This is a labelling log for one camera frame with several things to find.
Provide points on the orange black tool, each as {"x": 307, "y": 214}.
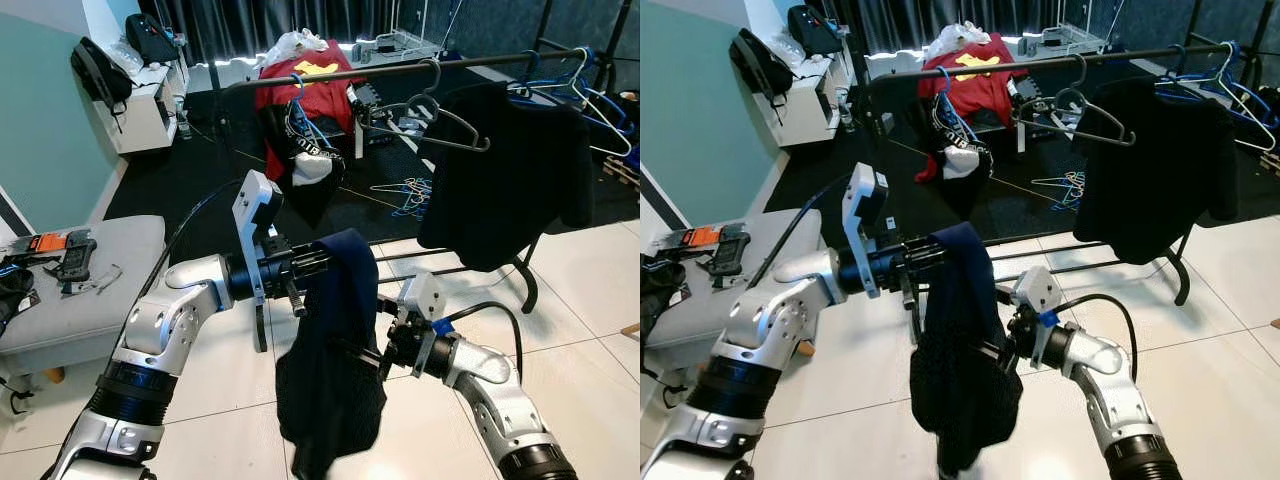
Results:
{"x": 700, "y": 236}
{"x": 48, "y": 243}

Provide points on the black hanging shirt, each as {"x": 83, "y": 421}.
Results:
{"x": 500, "y": 180}
{"x": 1150, "y": 170}

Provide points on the black bag with red tag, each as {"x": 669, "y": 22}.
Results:
{"x": 812, "y": 30}
{"x": 150, "y": 38}

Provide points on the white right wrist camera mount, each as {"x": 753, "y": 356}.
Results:
{"x": 420, "y": 295}
{"x": 1035, "y": 290}

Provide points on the red cloth with yellow star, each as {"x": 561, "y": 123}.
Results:
{"x": 985, "y": 95}
{"x": 330, "y": 100}

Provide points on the crumpled white cloth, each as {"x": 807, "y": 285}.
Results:
{"x": 955, "y": 38}
{"x": 295, "y": 45}

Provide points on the low white table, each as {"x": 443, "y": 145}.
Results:
{"x": 358, "y": 140}
{"x": 1018, "y": 135}

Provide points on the black handheld controller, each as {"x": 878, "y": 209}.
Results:
{"x": 78, "y": 262}
{"x": 728, "y": 255}

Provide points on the dark pleated curtain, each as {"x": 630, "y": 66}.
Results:
{"x": 250, "y": 20}
{"x": 900, "y": 18}

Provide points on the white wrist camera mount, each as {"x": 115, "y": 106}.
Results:
{"x": 420, "y": 295}
{"x": 865, "y": 190}
{"x": 255, "y": 200}
{"x": 1035, "y": 290}

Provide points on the black cloth bundle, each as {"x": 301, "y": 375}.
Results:
{"x": 15, "y": 295}
{"x": 660, "y": 295}

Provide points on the white plastic hanger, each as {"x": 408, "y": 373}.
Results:
{"x": 385, "y": 187}
{"x": 1045, "y": 181}
{"x": 612, "y": 125}
{"x": 1255, "y": 125}

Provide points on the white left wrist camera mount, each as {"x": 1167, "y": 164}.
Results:
{"x": 255, "y": 200}
{"x": 865, "y": 190}

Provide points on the black metal garment rack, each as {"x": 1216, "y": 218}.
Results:
{"x": 1050, "y": 62}
{"x": 400, "y": 71}

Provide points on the grey cushioned bench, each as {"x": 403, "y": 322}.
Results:
{"x": 90, "y": 320}
{"x": 700, "y": 335}

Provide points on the navy blue garment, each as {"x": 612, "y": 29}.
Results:
{"x": 960, "y": 380}
{"x": 330, "y": 380}

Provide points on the white shelf unit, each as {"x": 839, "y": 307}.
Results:
{"x": 810, "y": 105}
{"x": 140, "y": 110}

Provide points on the white raised platform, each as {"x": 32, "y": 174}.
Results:
{"x": 885, "y": 65}
{"x": 225, "y": 75}

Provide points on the white metal tube frame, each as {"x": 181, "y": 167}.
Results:
{"x": 1070, "y": 42}
{"x": 400, "y": 48}

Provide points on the black shorts white waistband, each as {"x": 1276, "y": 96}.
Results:
{"x": 960, "y": 195}
{"x": 315, "y": 200}

